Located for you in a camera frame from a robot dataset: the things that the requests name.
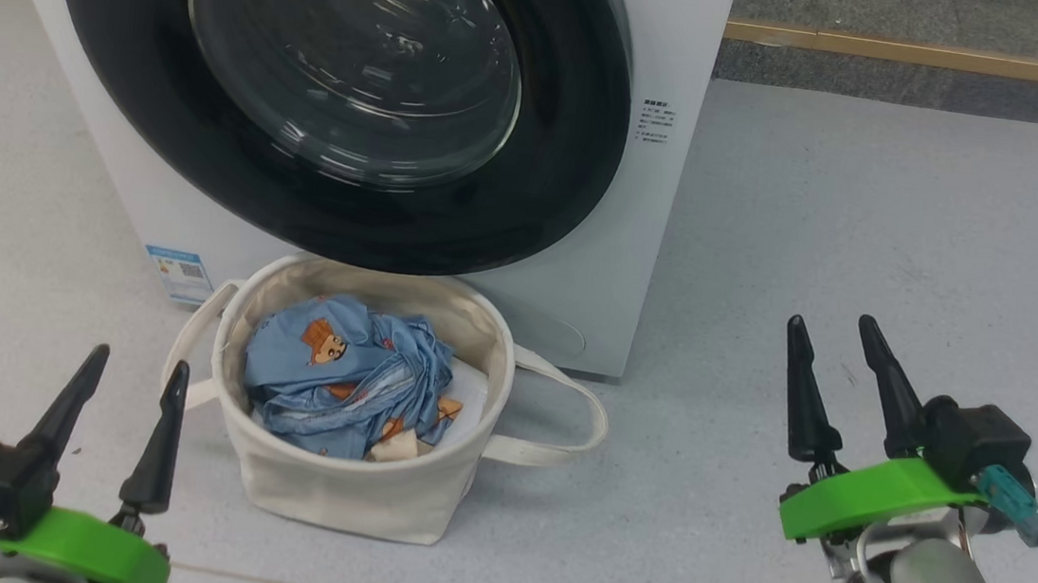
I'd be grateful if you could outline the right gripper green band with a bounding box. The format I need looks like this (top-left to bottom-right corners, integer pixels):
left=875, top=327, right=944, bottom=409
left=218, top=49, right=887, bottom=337
left=767, top=306, right=1002, bottom=560

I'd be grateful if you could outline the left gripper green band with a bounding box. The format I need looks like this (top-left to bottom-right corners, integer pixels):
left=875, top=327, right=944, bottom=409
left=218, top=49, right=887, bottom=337
left=0, top=335, right=192, bottom=583

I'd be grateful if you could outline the blue cartoon print garment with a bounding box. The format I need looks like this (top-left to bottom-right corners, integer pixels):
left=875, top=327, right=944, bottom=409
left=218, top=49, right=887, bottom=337
left=248, top=371, right=464, bottom=470
left=240, top=285, right=462, bottom=419

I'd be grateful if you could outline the black round glass washer door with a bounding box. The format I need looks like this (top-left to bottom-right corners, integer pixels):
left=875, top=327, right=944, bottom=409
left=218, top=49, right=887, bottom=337
left=29, top=0, right=644, bottom=294

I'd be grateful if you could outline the cream canvas laundry basket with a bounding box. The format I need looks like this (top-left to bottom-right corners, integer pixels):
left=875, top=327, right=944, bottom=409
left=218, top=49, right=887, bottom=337
left=150, top=243, right=623, bottom=562

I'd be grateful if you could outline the white front-load washing machine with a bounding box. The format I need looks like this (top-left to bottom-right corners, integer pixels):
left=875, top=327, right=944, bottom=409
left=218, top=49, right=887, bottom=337
left=0, top=0, right=740, bottom=388

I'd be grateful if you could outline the blue energy label sticker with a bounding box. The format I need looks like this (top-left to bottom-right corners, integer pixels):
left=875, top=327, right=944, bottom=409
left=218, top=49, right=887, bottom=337
left=140, top=245, right=217, bottom=307

